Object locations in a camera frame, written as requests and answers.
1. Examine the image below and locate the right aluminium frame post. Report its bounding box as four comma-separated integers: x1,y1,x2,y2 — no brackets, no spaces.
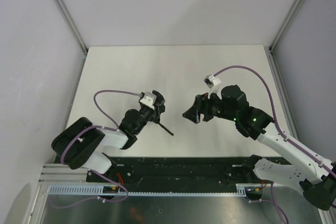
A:
268,0,305,52

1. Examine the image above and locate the slotted grey cable duct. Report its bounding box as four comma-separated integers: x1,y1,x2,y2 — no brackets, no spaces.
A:
48,184,255,197

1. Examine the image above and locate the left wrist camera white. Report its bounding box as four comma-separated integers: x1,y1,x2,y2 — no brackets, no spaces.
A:
139,92,156,110

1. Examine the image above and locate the left aluminium table rail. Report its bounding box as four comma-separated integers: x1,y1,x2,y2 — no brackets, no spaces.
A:
56,50,89,156

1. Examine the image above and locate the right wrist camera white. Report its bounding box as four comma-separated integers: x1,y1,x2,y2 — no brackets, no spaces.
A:
204,74,222,98

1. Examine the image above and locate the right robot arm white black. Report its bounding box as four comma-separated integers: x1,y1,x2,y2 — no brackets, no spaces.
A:
182,85,335,211

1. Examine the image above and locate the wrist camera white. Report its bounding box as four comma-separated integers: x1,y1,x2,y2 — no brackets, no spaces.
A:
139,92,156,110
204,74,222,98

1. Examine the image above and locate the aluminium frame post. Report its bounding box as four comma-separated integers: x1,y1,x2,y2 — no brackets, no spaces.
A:
54,0,88,55
268,0,305,52

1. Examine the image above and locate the left aluminium frame post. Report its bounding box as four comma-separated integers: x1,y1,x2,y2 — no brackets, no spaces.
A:
54,0,88,55

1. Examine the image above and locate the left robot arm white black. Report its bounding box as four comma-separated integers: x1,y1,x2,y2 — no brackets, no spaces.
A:
51,98,165,174

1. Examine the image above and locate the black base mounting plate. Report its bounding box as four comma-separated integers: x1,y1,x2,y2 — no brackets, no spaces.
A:
103,157,261,184

